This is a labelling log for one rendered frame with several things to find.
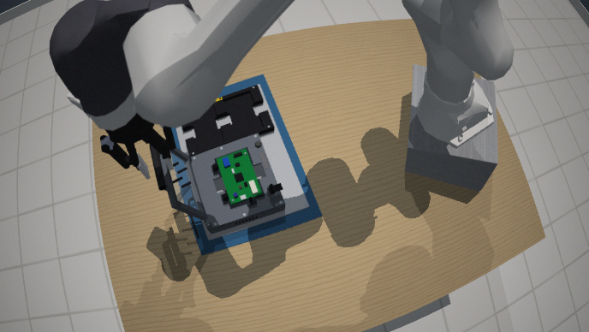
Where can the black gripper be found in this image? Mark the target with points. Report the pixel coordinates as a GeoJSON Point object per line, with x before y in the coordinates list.
{"type": "Point", "coordinates": [130, 134]}

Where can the green circuit board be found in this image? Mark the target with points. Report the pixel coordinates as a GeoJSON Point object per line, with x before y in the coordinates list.
{"type": "Point", "coordinates": [238, 176]}

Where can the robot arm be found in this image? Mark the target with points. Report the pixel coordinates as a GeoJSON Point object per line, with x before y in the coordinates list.
{"type": "Point", "coordinates": [177, 74]}

